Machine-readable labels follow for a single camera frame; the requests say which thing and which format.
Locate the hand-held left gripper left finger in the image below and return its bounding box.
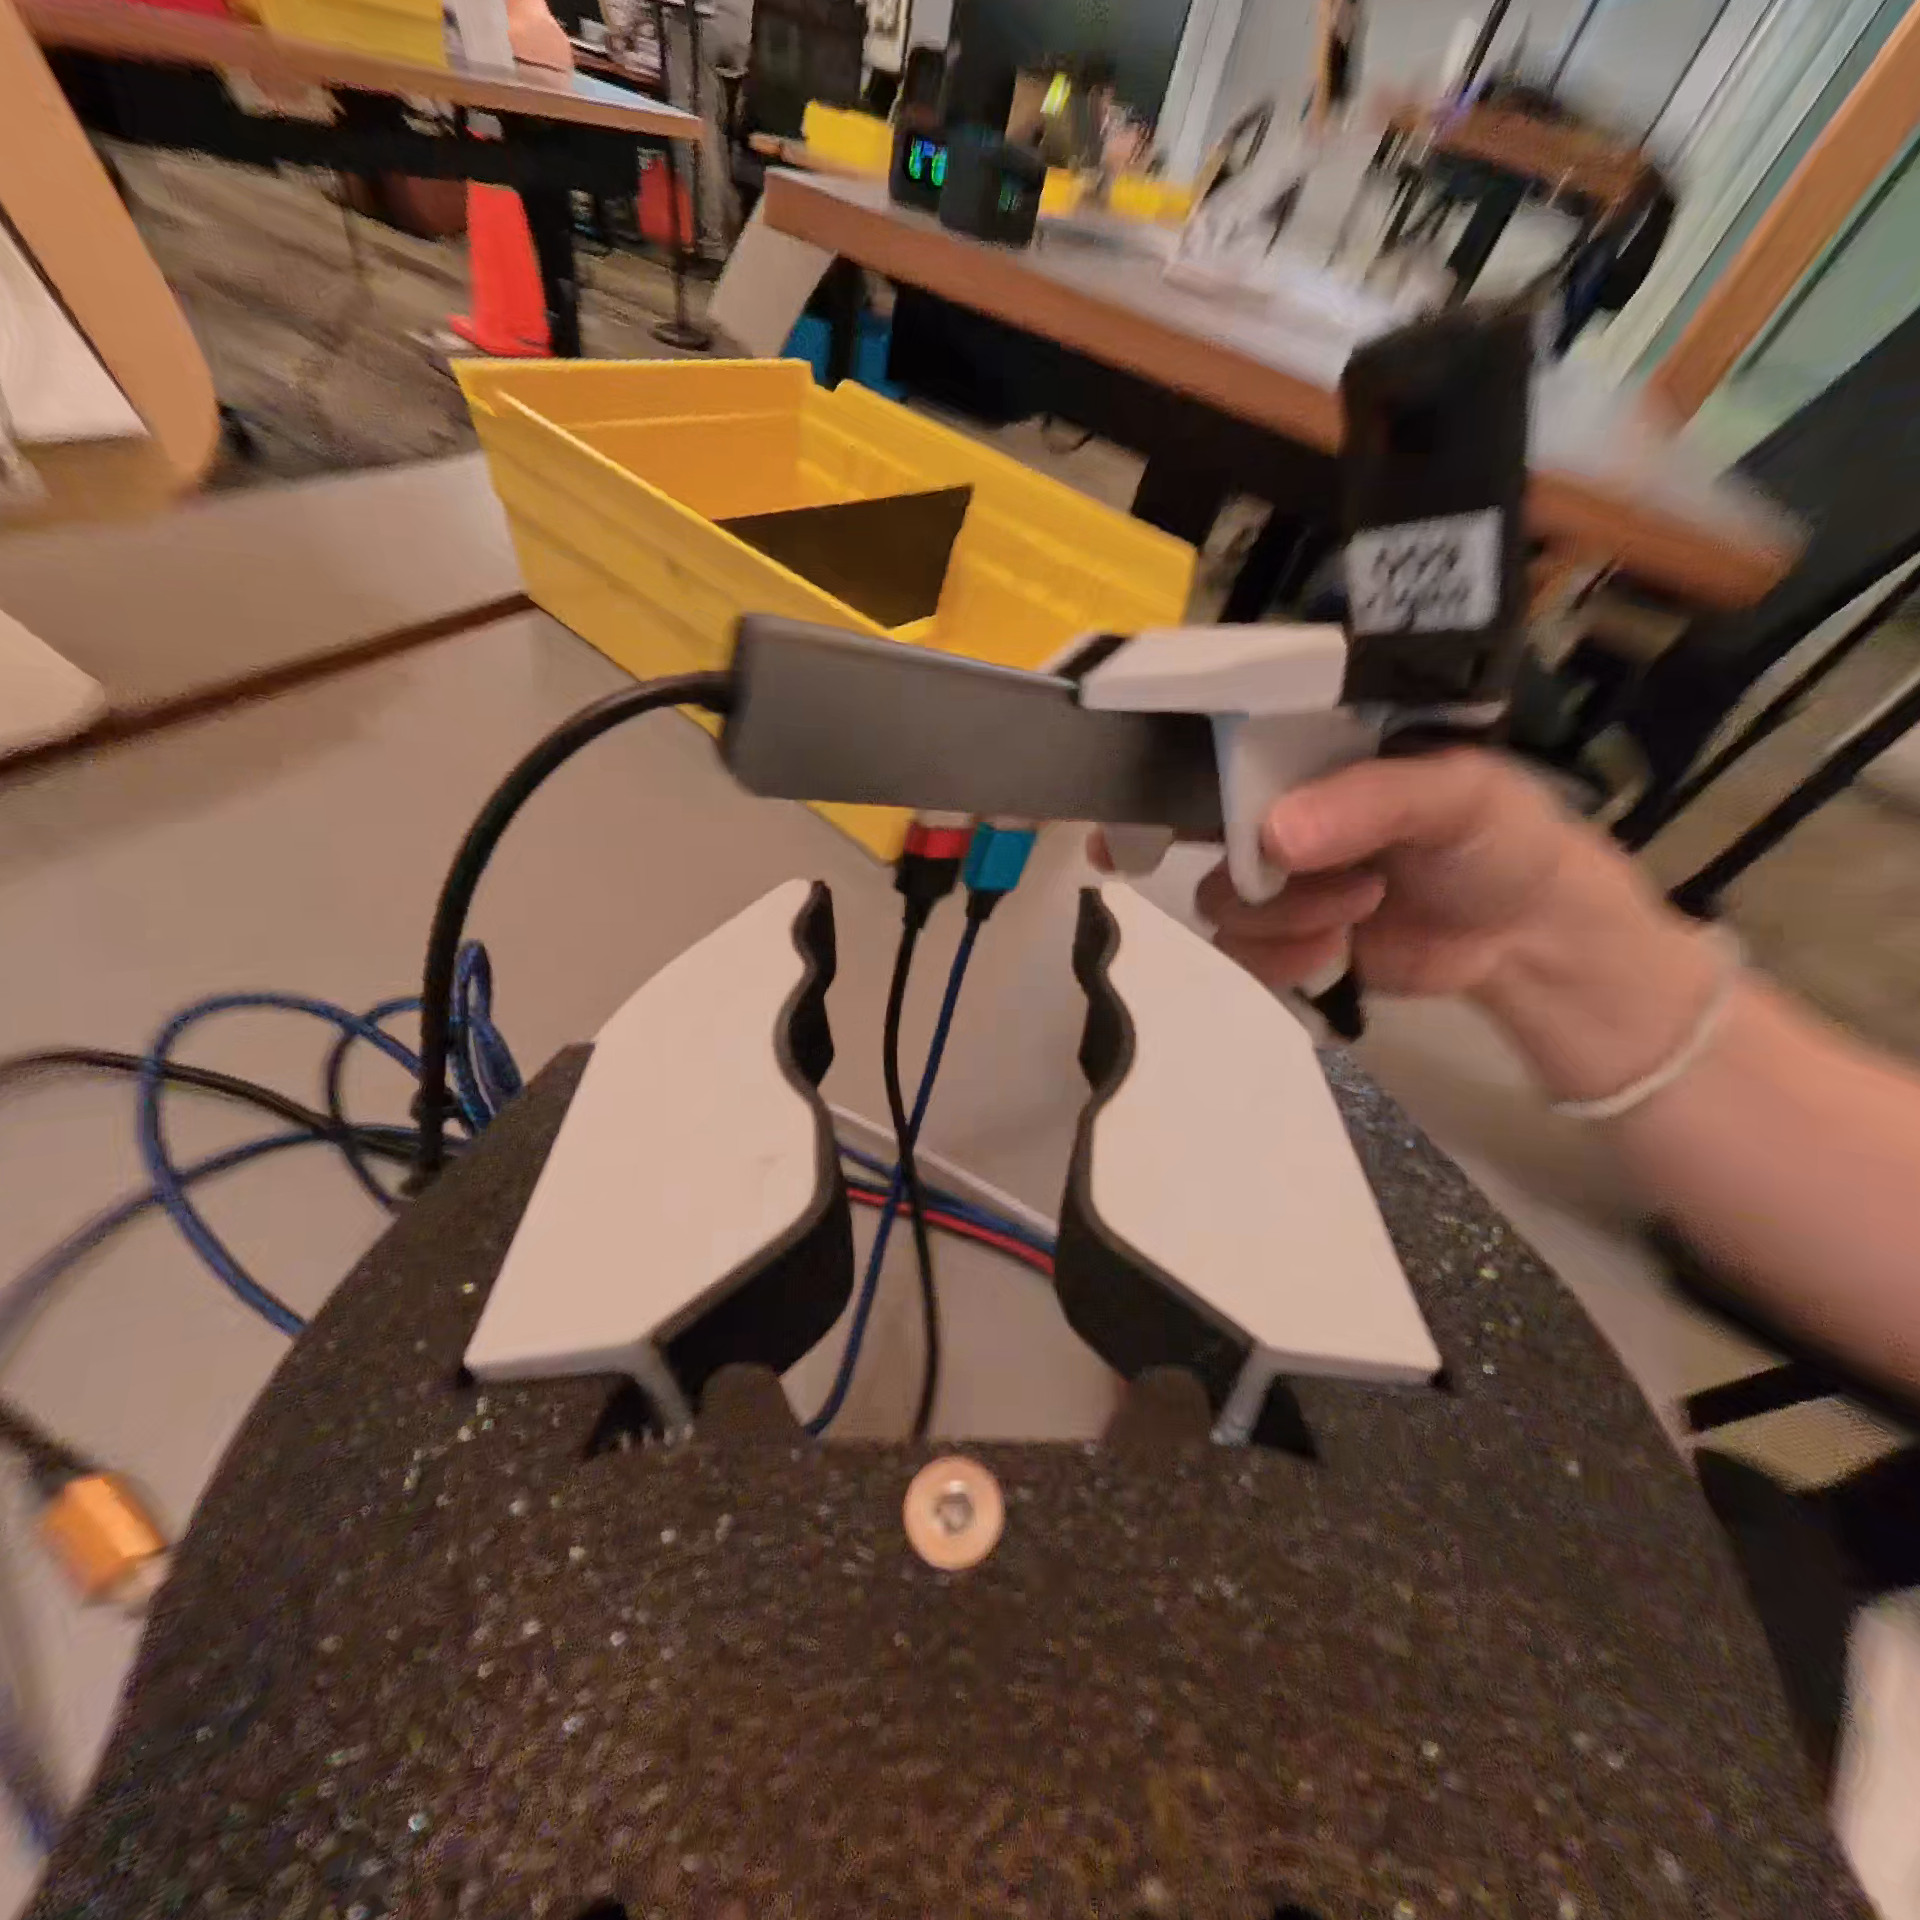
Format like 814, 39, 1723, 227
464, 879, 858, 1435

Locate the blue multi-head usb cable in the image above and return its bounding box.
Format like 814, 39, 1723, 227
0, 817, 1061, 1441

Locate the large black USB hub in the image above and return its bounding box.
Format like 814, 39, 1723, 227
713, 484, 979, 633

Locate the orange plug blue braided cable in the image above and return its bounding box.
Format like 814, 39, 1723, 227
0, 1395, 174, 1611

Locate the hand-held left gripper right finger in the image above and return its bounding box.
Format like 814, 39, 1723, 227
1055, 882, 1446, 1446

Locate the yellow plastic bin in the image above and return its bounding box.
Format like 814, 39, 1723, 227
450, 357, 1200, 865

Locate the black office chair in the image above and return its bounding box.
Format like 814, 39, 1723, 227
1650, 1230, 1920, 1593

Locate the person's right hand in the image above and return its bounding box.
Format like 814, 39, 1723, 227
1194, 747, 1742, 1120

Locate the black hub cable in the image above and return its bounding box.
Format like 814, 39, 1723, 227
404, 673, 739, 1189

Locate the small yellow bin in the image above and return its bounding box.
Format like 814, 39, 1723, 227
232, 0, 453, 71

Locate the orange traffic cone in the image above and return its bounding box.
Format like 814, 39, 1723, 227
450, 181, 561, 363

